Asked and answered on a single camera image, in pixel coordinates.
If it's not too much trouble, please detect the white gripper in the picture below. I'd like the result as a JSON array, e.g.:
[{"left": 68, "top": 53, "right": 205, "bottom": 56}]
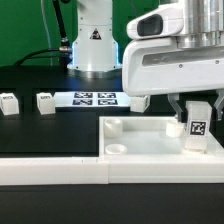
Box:
[{"left": 122, "top": 37, "right": 224, "bottom": 122}]

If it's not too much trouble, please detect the white square tabletop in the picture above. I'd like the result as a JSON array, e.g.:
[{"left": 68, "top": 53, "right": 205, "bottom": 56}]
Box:
[{"left": 99, "top": 116, "right": 224, "bottom": 157}]

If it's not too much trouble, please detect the white U-shaped obstacle fence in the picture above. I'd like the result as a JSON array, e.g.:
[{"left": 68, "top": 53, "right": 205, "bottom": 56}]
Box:
[{"left": 0, "top": 143, "right": 224, "bottom": 186}]

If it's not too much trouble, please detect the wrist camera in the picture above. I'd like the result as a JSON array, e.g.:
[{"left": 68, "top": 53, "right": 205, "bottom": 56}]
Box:
[{"left": 126, "top": 3, "right": 184, "bottom": 40}]

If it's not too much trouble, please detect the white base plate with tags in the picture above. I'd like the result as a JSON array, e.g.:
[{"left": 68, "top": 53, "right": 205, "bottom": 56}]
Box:
[{"left": 54, "top": 91, "right": 131, "bottom": 108}]

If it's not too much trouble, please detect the black cable with connector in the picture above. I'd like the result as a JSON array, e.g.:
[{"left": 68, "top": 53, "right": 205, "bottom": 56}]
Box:
[{"left": 13, "top": 0, "right": 74, "bottom": 67}]

